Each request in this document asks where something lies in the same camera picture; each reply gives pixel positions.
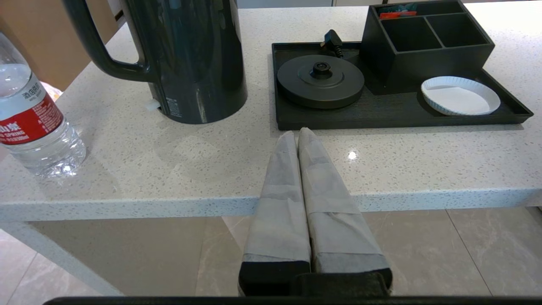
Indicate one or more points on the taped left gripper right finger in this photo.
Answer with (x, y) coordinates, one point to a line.
(334, 228)

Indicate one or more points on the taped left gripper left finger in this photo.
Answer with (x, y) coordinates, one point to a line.
(277, 220)

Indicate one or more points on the black electric kettle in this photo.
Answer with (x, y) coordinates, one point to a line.
(199, 63)

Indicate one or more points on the clear water bottle red cap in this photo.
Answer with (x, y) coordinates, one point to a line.
(38, 131)

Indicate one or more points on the black round kettle base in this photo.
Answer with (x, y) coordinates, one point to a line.
(320, 82)

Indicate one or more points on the black rectangular serving tray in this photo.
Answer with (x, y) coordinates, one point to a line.
(381, 112)

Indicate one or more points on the black compartment organizer box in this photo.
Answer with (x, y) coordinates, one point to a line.
(423, 70)

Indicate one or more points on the white round coaster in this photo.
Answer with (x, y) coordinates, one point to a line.
(460, 97)

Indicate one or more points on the red sachet packet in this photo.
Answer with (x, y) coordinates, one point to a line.
(396, 15)

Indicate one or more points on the teal sachet packet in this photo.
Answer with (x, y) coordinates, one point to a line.
(400, 7)

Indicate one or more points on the yellow white plastic bag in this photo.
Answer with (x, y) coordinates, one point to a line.
(53, 90)

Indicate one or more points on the brown wooden door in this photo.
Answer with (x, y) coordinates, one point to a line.
(42, 42)

